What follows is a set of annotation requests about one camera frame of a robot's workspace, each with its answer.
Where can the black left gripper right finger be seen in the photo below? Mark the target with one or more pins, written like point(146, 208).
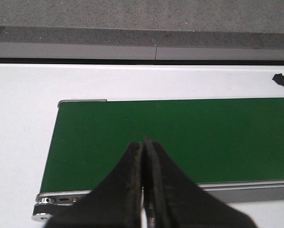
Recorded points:
point(173, 200)

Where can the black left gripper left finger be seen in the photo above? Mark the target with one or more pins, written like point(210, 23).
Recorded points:
point(114, 203)

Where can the grey granite countertop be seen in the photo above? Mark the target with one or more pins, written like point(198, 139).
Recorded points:
point(143, 29)

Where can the aluminium conveyor frame rail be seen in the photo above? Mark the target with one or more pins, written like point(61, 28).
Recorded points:
point(239, 190)

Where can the black cable connector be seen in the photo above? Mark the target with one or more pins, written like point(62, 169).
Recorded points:
point(279, 79)

